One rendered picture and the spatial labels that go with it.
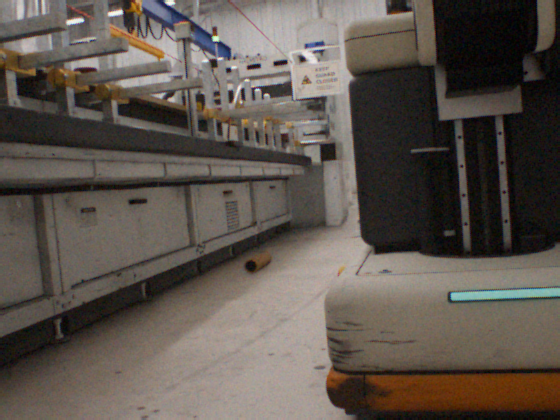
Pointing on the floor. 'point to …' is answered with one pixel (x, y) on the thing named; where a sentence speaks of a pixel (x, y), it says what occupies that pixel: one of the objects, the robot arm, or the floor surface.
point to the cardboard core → (257, 262)
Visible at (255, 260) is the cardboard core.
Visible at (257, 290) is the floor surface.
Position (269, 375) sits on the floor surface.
